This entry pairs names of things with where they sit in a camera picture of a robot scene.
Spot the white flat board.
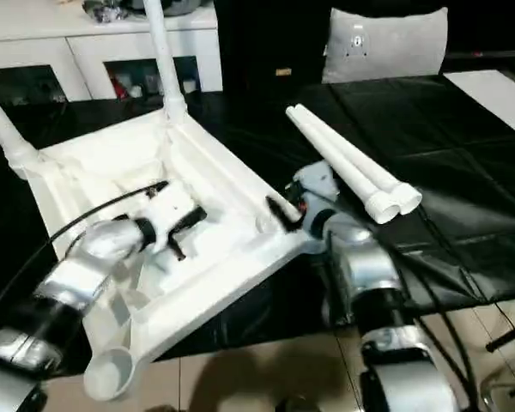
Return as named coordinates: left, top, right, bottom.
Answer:
left=444, top=70, right=515, bottom=143

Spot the black stand leg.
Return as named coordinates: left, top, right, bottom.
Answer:
left=485, top=318, right=515, bottom=353

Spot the black cabinet with gold label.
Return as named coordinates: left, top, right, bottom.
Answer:
left=215, top=0, right=515, bottom=91

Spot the dark round appliance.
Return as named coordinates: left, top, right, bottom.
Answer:
left=84, top=0, right=217, bottom=21

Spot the metal chair frame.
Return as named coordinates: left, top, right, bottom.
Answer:
left=479, top=373, right=515, bottom=412

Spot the grey cushion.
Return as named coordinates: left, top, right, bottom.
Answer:
left=324, top=7, right=450, bottom=84

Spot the white plastic table leg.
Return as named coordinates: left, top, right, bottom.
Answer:
left=143, top=0, right=190, bottom=126
left=0, top=84, right=40, bottom=179
left=285, top=106, right=402, bottom=226
left=294, top=103, right=423, bottom=215

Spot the white plastic table top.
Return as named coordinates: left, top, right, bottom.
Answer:
left=17, top=107, right=323, bottom=403

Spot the white glass-door cabinet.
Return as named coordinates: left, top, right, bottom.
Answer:
left=0, top=0, right=221, bottom=106

